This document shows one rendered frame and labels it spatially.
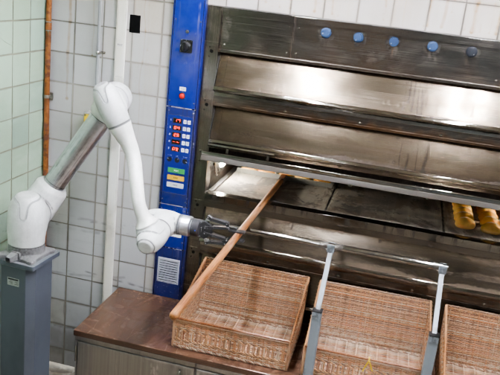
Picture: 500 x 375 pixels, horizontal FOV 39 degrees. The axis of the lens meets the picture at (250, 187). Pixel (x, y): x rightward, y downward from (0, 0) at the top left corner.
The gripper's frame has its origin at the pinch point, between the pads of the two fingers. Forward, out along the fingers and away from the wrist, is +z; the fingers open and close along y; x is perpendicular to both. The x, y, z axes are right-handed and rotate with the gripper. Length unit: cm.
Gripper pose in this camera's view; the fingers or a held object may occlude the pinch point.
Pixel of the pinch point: (236, 235)
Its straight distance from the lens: 298.8
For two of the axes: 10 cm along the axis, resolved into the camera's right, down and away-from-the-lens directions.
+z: 9.6, 1.7, -2.0
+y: -1.1, 9.5, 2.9
